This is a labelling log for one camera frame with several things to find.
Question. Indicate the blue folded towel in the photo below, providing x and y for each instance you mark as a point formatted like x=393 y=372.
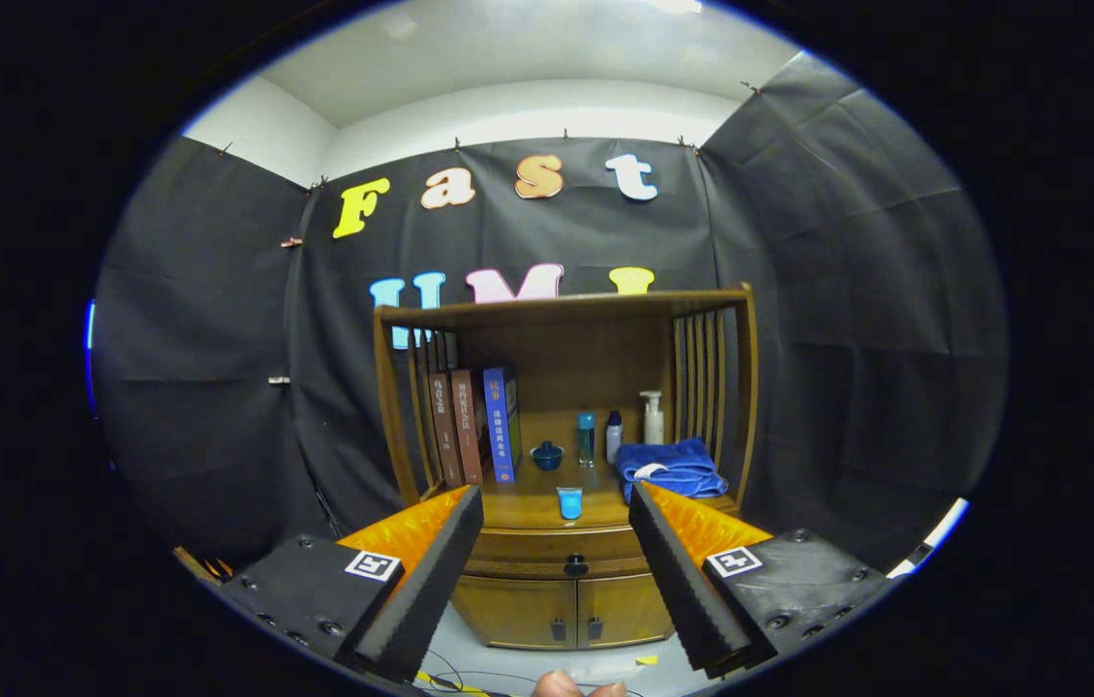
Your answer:
x=687 y=465

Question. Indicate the clear bottle with teal cap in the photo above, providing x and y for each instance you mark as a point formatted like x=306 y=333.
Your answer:
x=586 y=443

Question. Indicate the wooden cabinet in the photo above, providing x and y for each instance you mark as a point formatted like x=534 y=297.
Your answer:
x=566 y=358

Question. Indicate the blue cosmetic tube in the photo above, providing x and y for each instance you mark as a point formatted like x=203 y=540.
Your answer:
x=569 y=505

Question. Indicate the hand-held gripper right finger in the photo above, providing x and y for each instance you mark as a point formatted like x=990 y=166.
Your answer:
x=678 y=581

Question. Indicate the white bottle with navy cap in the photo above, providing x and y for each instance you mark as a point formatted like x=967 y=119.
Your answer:
x=614 y=440

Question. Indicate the wooden countertop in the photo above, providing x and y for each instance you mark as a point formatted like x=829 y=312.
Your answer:
x=528 y=505

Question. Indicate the white pump bottle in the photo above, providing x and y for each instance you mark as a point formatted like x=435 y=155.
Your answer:
x=653 y=424

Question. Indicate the blue lidded tea bowl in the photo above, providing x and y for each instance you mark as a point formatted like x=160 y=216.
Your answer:
x=547 y=457

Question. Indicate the wooden cabinet door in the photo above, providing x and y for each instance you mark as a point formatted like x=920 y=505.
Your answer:
x=620 y=610
x=518 y=612

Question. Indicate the wooden drawer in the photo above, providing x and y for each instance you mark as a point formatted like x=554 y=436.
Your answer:
x=528 y=565

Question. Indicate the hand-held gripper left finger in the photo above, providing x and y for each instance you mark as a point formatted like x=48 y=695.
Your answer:
x=431 y=576

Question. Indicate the dark brown book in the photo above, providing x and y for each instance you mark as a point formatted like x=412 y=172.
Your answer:
x=444 y=431

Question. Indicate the blue book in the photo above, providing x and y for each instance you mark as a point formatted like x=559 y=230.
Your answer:
x=499 y=426

